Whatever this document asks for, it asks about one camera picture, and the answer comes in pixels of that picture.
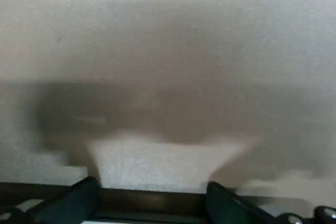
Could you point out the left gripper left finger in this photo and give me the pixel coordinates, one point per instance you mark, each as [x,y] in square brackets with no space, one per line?
[68,205]

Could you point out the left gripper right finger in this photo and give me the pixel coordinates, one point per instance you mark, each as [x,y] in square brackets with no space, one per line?
[236,208]

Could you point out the grey laptop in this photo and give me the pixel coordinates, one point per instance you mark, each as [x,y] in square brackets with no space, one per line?
[152,203]

